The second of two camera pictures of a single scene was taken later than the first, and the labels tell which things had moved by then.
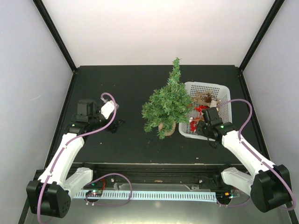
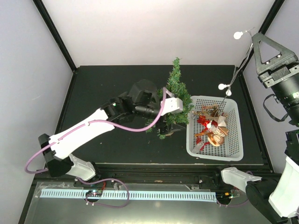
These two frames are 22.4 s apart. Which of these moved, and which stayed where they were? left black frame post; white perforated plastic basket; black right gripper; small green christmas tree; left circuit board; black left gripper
Moved: black left gripper; white perforated plastic basket; black right gripper
Stayed: small green christmas tree; left black frame post; left circuit board
